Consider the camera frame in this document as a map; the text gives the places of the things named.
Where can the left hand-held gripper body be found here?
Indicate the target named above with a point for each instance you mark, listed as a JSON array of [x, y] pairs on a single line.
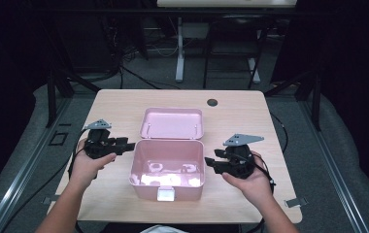
[[100, 144]]

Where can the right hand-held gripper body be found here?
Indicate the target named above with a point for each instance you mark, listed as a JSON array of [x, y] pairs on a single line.
[[241, 160]]

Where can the pink plastic storage box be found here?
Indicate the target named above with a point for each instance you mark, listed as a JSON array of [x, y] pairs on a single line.
[[169, 124]]

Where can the person's left hand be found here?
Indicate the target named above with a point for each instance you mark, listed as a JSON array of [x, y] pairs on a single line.
[[83, 170]]

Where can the person's right hand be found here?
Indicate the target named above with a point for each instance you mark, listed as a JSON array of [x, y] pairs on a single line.
[[255, 187]]

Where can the black metal stand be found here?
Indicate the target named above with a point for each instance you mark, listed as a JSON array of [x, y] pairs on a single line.
[[51, 97], [317, 97]]

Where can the person's white clothing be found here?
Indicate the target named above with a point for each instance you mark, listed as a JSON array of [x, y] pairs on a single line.
[[161, 229]]

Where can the white desk leg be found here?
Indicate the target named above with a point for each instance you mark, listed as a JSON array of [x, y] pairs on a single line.
[[180, 51]]

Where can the dark curtain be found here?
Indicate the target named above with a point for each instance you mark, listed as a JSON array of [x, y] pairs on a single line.
[[351, 64]]

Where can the white desk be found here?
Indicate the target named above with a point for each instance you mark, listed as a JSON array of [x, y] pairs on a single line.
[[224, 3]]

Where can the grey metal table bracket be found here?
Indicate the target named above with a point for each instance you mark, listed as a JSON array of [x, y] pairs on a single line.
[[50, 199], [295, 202]]

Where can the aluminium floor rail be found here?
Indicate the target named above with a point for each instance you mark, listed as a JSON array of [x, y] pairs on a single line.
[[334, 171], [17, 184]]

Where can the black metal chair frame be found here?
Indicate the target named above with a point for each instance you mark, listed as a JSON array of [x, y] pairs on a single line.
[[237, 19]]

